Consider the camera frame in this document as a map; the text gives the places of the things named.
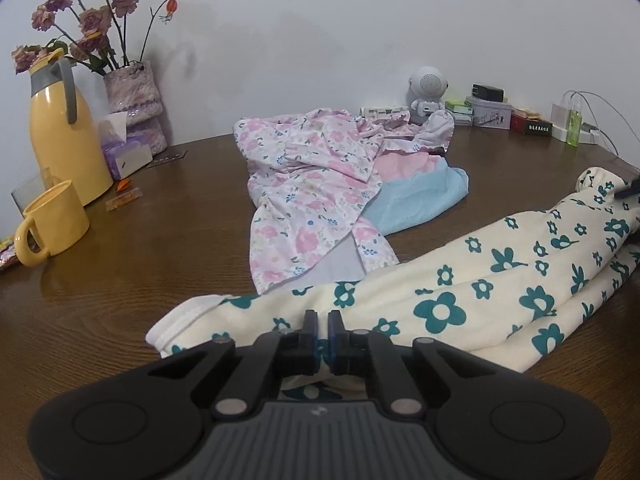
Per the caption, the dried rose bouquet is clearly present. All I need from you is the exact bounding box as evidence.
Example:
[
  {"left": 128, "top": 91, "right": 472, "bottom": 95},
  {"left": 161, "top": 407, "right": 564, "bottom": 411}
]
[{"left": 11, "top": 0, "right": 181, "bottom": 77}]

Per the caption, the clear drinking glass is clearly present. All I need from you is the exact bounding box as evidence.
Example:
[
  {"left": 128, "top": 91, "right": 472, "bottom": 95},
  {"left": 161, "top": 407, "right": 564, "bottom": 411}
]
[{"left": 11, "top": 167, "right": 63, "bottom": 218}]

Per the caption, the green liquid bottle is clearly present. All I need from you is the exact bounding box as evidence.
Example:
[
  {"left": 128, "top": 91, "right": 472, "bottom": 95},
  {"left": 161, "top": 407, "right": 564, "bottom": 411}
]
[{"left": 567, "top": 108, "right": 586, "bottom": 148}]

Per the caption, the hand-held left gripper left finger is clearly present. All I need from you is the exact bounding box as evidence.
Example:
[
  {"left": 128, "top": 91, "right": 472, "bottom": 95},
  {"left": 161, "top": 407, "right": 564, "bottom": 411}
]
[{"left": 145, "top": 310, "right": 318, "bottom": 418}]

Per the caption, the white power strip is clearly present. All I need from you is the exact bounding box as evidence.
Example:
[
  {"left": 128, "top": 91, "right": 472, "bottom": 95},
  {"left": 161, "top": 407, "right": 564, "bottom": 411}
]
[{"left": 550, "top": 125, "right": 606, "bottom": 146}]

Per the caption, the yellow mug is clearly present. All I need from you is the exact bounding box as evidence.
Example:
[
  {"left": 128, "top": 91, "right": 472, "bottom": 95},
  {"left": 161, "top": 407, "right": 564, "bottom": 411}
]
[{"left": 13, "top": 180, "right": 91, "bottom": 268}]

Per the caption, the white robot speaker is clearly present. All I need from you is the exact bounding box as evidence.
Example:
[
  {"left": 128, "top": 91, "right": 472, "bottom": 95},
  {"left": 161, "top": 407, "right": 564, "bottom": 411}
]
[{"left": 407, "top": 65, "right": 451, "bottom": 123}]

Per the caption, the colourful snack packet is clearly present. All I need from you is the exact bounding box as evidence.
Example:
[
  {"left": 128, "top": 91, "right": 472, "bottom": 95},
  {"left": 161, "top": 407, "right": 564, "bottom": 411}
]
[{"left": 0, "top": 235, "right": 26, "bottom": 271}]

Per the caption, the yellow thermos jug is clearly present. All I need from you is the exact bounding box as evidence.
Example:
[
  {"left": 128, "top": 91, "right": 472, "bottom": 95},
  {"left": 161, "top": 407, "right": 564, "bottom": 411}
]
[{"left": 27, "top": 47, "right": 115, "bottom": 208}]

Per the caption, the white plug strip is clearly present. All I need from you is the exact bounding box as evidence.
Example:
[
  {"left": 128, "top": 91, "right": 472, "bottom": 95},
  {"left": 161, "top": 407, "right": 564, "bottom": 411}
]
[{"left": 360, "top": 105, "right": 411, "bottom": 121}]

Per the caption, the pink fuzzy vase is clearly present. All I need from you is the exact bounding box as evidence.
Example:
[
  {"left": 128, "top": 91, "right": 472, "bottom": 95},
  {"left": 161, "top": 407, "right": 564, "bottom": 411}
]
[{"left": 102, "top": 60, "right": 168, "bottom": 156}]

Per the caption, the white charging cable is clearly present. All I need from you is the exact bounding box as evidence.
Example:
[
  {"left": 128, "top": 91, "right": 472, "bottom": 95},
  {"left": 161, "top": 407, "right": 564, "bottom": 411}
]
[{"left": 562, "top": 91, "right": 640, "bottom": 161}]

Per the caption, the orange snack wrapper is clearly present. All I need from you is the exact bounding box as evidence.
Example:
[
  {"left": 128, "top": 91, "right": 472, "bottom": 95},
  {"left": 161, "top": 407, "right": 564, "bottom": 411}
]
[{"left": 105, "top": 187, "right": 143, "bottom": 211}]

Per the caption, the lilac ruffled garment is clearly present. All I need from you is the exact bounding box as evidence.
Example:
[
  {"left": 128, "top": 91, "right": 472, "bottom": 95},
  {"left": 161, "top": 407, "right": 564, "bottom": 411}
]
[{"left": 357, "top": 109, "right": 457, "bottom": 156}]

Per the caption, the white charger block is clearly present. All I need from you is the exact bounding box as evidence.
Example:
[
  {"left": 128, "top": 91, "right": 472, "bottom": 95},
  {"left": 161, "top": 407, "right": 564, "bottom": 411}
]
[{"left": 551, "top": 102, "right": 576, "bottom": 133}]

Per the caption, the black power adapter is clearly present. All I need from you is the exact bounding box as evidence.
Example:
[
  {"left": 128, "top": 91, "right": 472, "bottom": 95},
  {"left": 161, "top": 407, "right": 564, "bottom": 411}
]
[{"left": 471, "top": 83, "right": 505, "bottom": 103}]

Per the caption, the purple tissue box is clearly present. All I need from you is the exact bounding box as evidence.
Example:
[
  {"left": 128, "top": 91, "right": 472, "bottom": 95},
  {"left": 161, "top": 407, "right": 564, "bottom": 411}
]
[{"left": 97, "top": 112, "right": 155, "bottom": 181}]

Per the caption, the grey tin box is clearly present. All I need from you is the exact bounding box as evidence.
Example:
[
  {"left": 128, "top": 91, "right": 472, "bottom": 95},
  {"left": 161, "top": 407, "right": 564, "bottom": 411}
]
[{"left": 465, "top": 95, "right": 513, "bottom": 132}]

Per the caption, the light blue garment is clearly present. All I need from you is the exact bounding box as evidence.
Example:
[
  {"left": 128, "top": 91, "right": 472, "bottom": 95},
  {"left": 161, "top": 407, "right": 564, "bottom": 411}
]
[{"left": 362, "top": 165, "right": 471, "bottom": 236}]

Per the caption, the dark red box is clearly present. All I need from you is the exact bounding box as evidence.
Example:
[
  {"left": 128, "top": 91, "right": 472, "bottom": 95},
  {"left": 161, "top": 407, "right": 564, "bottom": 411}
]
[{"left": 510, "top": 112, "right": 553, "bottom": 137}]

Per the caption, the cream garment with teal flowers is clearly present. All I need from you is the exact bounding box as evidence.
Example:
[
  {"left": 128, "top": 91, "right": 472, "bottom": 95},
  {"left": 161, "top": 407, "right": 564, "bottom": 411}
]
[{"left": 145, "top": 165, "right": 640, "bottom": 401}]

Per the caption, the pink floral garment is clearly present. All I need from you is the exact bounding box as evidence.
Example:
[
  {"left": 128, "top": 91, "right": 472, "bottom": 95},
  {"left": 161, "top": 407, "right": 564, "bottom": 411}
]
[{"left": 232, "top": 107, "right": 401, "bottom": 296}]

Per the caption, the stack of green boxes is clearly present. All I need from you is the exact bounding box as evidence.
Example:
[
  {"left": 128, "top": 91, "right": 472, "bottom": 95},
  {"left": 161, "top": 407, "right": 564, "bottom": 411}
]
[{"left": 445, "top": 99, "right": 475, "bottom": 127}]

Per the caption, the plain pink garment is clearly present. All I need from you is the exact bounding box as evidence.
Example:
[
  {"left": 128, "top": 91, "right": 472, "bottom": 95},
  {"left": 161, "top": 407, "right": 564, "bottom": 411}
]
[{"left": 375, "top": 152, "right": 446, "bottom": 183}]

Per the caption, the dark flat card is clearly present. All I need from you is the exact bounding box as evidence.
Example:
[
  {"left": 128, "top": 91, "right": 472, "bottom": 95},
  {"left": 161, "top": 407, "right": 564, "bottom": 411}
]
[{"left": 147, "top": 149, "right": 190, "bottom": 167}]

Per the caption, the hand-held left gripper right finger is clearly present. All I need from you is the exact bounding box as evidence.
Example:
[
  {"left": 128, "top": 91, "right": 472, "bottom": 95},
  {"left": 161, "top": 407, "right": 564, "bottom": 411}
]
[{"left": 327, "top": 310, "right": 493, "bottom": 418}]

